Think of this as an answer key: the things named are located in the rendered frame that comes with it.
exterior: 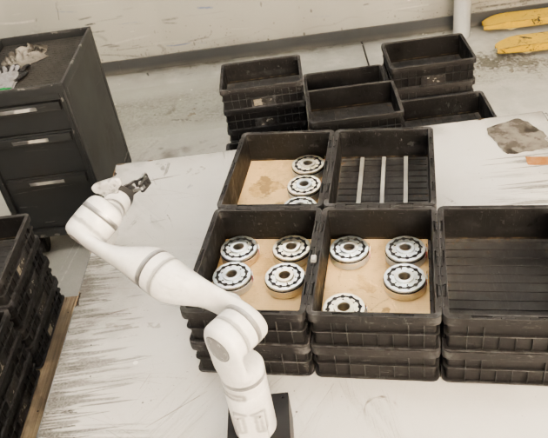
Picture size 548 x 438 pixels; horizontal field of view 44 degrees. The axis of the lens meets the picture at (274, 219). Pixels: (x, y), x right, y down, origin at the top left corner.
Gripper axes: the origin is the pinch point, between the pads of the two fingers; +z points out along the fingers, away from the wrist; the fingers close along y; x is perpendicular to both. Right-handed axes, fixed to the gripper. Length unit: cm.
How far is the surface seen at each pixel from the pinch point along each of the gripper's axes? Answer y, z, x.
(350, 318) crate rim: 61, -58, -26
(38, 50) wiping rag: -71, 117, 32
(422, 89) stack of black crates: 88, 135, -47
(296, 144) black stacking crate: 47, 22, -13
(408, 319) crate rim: 73, -59, -29
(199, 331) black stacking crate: 24, -53, -23
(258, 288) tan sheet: 36, -37, -26
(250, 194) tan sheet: 31.1, 4.8, -17.6
